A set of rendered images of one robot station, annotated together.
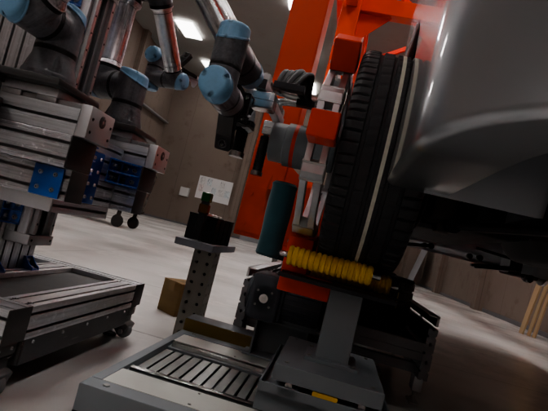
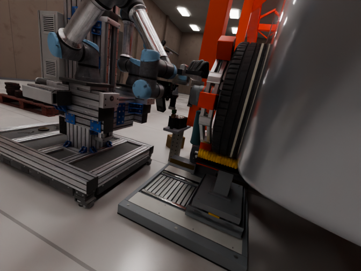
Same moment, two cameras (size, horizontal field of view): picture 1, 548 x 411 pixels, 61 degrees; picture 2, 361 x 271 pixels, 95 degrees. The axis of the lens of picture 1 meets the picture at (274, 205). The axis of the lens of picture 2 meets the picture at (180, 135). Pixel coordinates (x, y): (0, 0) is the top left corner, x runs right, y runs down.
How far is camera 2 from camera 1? 52 cm
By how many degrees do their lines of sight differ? 22
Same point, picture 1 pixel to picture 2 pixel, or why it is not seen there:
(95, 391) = (123, 207)
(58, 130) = (93, 105)
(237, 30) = (149, 56)
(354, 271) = (229, 163)
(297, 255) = (202, 154)
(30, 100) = (80, 92)
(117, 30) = (126, 39)
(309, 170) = (203, 120)
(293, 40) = (210, 28)
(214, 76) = (138, 87)
